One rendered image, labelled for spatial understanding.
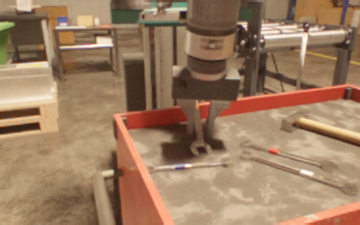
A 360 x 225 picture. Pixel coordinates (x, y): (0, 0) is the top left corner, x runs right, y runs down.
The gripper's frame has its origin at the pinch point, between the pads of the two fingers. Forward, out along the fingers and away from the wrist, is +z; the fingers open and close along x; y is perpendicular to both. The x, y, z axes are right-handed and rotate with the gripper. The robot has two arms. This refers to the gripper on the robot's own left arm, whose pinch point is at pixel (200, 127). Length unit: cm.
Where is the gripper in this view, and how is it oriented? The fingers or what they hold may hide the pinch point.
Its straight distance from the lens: 67.5
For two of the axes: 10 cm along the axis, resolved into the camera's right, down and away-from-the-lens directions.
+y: 0.2, 5.3, -8.5
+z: -0.5, 8.5, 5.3
